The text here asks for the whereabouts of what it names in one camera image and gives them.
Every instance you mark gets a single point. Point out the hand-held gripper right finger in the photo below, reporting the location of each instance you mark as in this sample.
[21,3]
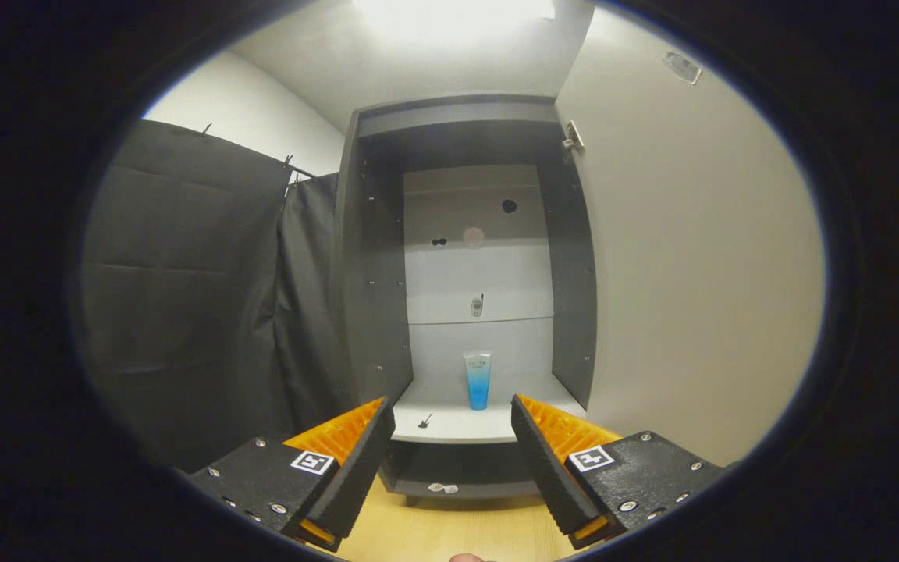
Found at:
[549,468]

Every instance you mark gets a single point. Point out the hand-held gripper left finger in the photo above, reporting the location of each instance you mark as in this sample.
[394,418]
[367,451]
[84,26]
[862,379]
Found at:
[362,468]

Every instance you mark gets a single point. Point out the blue tube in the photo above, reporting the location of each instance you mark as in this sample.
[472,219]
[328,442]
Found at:
[477,386]

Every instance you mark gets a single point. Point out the beige cabinet door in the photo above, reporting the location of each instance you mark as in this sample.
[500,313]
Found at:
[691,273]

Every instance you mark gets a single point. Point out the white cabinet shelf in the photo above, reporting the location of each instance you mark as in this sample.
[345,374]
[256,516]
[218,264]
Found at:
[449,421]

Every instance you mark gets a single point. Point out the dark grey cabinet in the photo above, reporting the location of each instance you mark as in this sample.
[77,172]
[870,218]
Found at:
[375,273]

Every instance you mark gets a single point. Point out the black backdrop cloth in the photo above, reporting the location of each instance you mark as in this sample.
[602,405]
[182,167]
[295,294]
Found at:
[184,312]

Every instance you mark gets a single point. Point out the metal door hinge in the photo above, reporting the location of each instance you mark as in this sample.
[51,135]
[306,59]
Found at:
[573,136]

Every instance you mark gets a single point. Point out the ceiling light panel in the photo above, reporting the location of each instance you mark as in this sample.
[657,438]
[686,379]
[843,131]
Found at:
[449,16]

